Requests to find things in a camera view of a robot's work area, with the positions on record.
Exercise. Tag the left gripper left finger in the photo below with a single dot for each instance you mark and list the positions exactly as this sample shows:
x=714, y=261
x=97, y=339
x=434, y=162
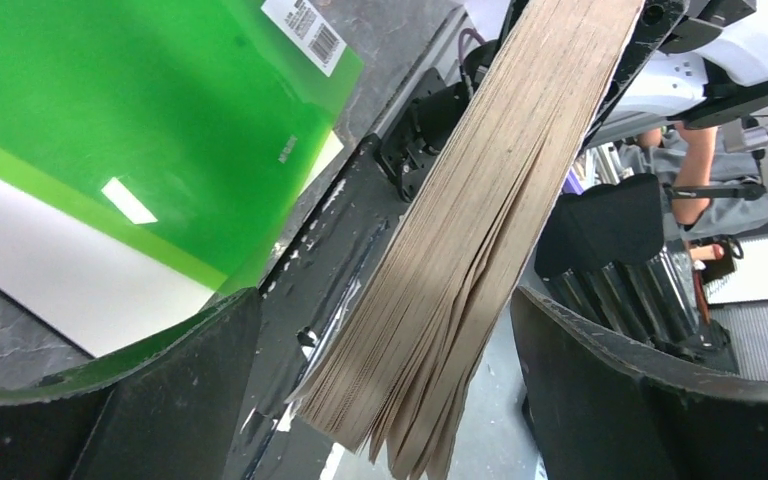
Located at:
x=162, y=408

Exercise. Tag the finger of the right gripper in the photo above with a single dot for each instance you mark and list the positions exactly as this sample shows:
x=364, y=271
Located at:
x=655, y=21

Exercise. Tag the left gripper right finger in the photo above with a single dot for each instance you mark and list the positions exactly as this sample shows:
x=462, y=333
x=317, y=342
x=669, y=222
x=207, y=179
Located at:
x=604, y=406

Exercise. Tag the purple cover book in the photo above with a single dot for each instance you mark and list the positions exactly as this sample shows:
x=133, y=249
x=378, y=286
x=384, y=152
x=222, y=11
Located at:
x=394, y=379

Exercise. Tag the green plastic folder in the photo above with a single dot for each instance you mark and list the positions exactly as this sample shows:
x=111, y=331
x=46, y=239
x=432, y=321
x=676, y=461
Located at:
x=274, y=68

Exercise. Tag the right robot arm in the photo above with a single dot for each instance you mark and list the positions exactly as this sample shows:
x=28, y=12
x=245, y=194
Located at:
x=704, y=63

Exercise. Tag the person in background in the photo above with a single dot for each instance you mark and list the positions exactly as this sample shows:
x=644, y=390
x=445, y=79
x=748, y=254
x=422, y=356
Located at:
x=682, y=157

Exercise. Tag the black office chair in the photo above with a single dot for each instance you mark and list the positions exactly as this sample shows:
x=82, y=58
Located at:
x=613, y=254

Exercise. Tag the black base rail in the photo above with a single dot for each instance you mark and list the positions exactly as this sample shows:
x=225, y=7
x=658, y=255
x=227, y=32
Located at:
x=305, y=298

